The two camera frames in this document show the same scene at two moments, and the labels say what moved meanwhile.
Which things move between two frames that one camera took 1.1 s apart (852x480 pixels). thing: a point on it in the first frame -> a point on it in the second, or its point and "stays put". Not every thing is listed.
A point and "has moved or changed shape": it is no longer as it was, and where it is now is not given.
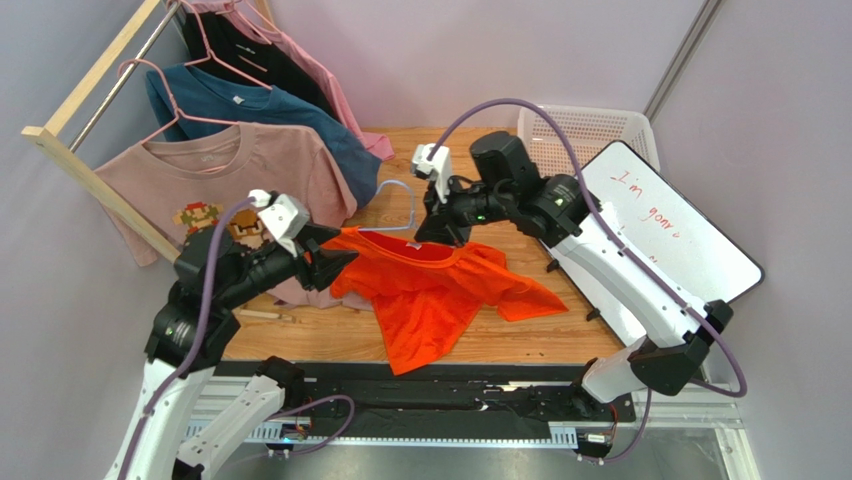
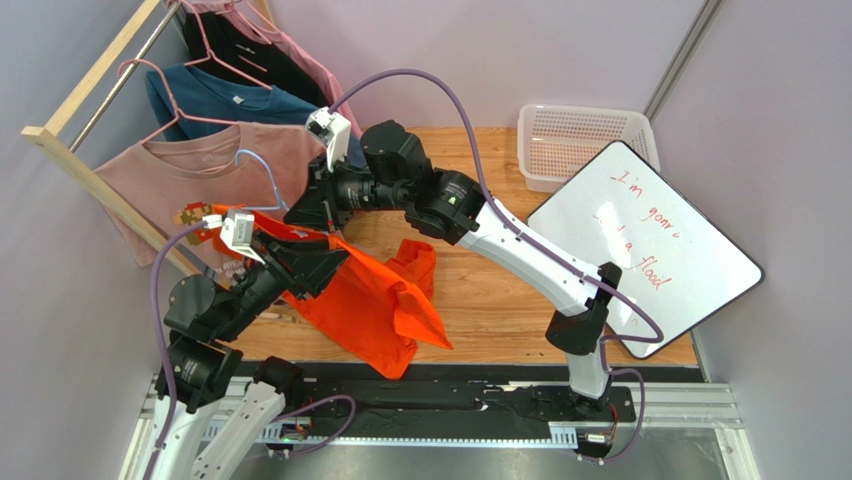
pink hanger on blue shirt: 178,113 stays put
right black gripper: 438,219 -> 326,196
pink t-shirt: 238,13 stays put
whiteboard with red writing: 682,233 stays put
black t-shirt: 220,40 stays put
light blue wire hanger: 411,201 -> 277,195
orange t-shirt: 430,297 has moved or changed shape
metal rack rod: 115,90 stays put
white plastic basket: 589,128 stays put
